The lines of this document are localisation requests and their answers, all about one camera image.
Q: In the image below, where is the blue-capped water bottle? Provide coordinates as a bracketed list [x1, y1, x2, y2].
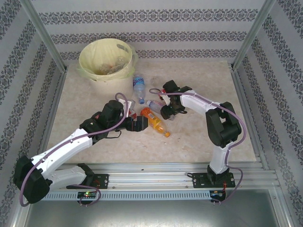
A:
[132, 74, 145, 105]

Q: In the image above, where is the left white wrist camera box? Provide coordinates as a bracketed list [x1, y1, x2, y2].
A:
[117, 98, 131, 118]

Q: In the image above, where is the slim clear bottle white cap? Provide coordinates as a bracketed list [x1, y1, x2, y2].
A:
[146, 100, 178, 121]

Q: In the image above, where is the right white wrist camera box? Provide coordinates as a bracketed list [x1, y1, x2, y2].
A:
[159, 92, 170, 106]

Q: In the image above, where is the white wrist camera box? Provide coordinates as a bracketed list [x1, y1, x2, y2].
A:
[117, 98, 131, 118]
[159, 92, 170, 106]

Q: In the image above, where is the slotted grey cable duct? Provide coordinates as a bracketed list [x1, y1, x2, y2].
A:
[45, 191, 211, 201]

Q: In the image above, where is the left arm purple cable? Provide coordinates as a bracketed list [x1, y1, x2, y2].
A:
[20, 92, 130, 208]

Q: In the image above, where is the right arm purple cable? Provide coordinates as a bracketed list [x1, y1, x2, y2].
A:
[149, 87, 247, 206]

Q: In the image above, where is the red label amber drink bottle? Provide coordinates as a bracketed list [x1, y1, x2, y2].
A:
[127, 99, 138, 119]

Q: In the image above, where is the yellow plastic bin liner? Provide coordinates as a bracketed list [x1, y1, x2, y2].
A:
[77, 39, 138, 82]

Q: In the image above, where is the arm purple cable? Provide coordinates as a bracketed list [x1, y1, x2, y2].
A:
[20, 92, 130, 208]
[149, 87, 247, 206]

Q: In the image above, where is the aluminium frame post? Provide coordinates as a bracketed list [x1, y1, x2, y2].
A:
[18, 0, 68, 73]
[231, 0, 276, 70]

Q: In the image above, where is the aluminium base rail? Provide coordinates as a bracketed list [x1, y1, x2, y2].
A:
[22, 162, 281, 190]

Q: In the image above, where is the orange juice bottle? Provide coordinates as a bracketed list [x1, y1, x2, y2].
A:
[140, 107, 171, 138]

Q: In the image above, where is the grey metal panel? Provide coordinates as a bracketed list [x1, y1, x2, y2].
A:
[14, 186, 294, 227]

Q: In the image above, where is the cream plastic bin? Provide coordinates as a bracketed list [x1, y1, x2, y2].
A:
[79, 39, 136, 107]

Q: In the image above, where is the left small circuit board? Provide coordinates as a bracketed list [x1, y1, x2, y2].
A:
[77, 191, 98, 199]

